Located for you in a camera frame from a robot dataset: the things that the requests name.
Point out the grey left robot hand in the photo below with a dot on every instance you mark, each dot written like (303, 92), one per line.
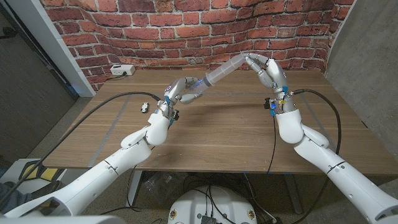
(177, 88)

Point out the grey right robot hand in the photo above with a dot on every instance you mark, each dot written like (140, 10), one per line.
(275, 76)

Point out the large clear plastic syringe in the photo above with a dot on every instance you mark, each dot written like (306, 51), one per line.
(227, 67)

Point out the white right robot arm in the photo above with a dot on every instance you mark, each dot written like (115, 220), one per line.
(320, 155)

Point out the small white toy car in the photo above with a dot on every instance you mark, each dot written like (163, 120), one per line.
(145, 107)

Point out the grey tape outline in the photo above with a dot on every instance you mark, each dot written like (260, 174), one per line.
(224, 93)

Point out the printed red brick backdrop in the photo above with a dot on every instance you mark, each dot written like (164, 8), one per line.
(186, 31)

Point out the white power strip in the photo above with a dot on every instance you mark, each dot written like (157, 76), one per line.
(122, 69)

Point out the clear plastic bag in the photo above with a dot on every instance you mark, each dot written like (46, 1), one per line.
(161, 186)

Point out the grey metal table leg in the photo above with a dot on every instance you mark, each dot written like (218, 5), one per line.
(293, 193)
(134, 189)

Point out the white robot torso base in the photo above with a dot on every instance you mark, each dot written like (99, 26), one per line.
(214, 202)

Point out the dark grey door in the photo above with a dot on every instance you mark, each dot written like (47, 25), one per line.
(28, 102)

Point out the yellow and black floor pedal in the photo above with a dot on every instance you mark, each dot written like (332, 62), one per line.
(29, 171)

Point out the white floor plate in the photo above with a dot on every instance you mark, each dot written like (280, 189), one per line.
(11, 168)

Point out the person's leg in jeans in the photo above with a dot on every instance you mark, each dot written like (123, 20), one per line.
(12, 199)

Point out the white door frame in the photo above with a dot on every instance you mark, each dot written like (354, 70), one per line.
(46, 37)

